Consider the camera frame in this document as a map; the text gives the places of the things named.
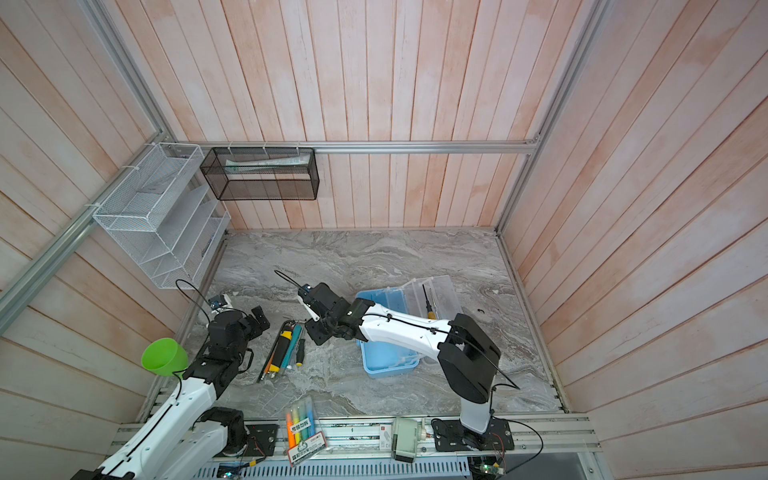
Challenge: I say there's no green plastic cup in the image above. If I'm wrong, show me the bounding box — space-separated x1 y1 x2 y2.
140 338 189 377

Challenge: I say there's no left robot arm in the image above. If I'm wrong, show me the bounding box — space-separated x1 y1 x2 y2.
73 306 270 479

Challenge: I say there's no white wire mesh shelf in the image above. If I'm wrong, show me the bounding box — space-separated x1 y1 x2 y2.
94 143 230 289

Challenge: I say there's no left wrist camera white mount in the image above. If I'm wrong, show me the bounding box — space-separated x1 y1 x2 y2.
207 293 234 315

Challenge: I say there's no highlighter marker pack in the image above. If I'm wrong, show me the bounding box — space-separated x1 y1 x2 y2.
285 396 328 467

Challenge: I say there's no blue plastic tool box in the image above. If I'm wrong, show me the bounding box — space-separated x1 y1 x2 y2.
357 275 462 379

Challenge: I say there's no teal handled screwdriver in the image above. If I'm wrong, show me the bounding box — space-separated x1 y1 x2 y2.
281 323 303 369

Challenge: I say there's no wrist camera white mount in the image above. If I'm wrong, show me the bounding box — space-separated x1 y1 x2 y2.
298 284 320 321
207 293 234 315

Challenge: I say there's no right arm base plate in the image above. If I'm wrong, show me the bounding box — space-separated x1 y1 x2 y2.
430 417 514 452

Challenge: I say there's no aluminium front rail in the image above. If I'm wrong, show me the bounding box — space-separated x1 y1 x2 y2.
103 412 602 466

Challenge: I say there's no black wire mesh basket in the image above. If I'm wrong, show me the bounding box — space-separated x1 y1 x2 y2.
200 146 320 201

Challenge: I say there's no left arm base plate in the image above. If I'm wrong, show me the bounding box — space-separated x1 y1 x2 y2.
218 424 279 457

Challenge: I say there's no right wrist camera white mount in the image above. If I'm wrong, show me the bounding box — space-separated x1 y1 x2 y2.
298 284 320 321

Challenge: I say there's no yellow black utility knife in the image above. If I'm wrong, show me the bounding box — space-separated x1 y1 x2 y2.
267 321 296 375

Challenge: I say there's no orange pencil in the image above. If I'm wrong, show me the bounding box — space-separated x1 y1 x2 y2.
257 338 278 383

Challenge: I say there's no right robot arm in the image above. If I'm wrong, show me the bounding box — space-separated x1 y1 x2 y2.
298 283 501 434

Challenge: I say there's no white green electronic box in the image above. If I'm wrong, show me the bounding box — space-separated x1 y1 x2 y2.
392 417 420 463

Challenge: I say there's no black short screwdriver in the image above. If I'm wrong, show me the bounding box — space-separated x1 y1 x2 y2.
295 339 306 367

